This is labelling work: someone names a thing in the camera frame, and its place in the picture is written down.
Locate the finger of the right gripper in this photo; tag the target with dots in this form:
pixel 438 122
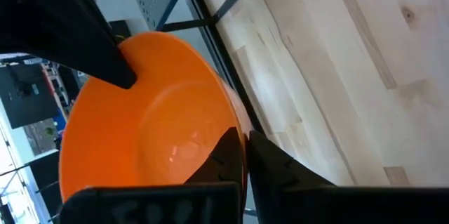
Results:
pixel 52 13

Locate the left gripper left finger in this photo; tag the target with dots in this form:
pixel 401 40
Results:
pixel 224 161

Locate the black partition wall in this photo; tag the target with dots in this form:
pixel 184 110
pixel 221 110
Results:
pixel 28 101

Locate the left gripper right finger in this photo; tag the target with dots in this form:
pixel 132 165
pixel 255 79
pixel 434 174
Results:
pixel 273 182

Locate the orange plastic mini bowl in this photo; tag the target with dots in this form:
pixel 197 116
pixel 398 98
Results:
pixel 140 129

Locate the black aluminium table frame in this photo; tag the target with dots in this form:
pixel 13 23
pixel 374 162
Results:
pixel 231 60

